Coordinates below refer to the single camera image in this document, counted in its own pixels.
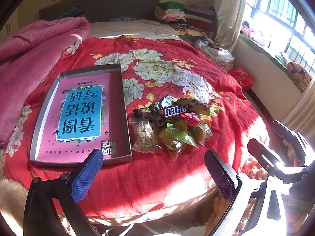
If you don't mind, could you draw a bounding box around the green label pastry packet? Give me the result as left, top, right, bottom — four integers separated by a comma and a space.
158, 124, 197, 160

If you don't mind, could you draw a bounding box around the red candy packet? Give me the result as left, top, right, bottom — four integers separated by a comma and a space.
181, 112, 201, 127

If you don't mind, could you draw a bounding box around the yellow rice cracker packet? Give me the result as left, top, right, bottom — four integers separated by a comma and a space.
174, 98, 223, 117

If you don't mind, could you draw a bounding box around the Snickers bar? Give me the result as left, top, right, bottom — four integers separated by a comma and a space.
157, 105, 188, 120

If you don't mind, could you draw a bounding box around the clear bag nut cookie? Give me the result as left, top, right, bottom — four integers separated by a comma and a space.
129, 118, 163, 154

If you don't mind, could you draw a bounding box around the blue snack packet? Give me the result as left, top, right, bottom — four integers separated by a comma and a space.
160, 94, 175, 108

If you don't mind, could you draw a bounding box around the green pea snack packet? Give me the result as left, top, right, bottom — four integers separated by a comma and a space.
133, 107, 161, 122

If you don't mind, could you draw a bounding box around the orange patterned cushion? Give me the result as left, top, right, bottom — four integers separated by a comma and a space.
287, 61, 312, 92

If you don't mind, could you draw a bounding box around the red plastic bag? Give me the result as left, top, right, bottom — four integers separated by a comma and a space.
229, 67, 255, 90

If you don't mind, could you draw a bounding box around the white crumpled cloth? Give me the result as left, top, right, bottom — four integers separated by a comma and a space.
194, 39, 234, 62

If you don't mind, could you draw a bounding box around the window with bars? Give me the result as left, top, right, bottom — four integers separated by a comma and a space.
241, 0, 314, 76

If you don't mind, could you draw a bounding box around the grey tray with pink book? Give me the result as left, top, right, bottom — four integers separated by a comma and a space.
29, 63, 132, 167

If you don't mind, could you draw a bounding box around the cream curtain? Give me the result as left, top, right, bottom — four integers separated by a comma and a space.
215, 0, 246, 52

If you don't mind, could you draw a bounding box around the pile of folded clothes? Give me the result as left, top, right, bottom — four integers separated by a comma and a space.
154, 1, 218, 42

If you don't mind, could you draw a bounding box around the red floral bedspread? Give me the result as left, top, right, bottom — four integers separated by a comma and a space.
2, 35, 271, 223

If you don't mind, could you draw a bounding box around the pink quilt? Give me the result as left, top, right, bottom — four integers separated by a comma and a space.
1, 17, 90, 147

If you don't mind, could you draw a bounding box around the dark grey headboard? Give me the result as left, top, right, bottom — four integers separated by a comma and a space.
39, 0, 160, 22

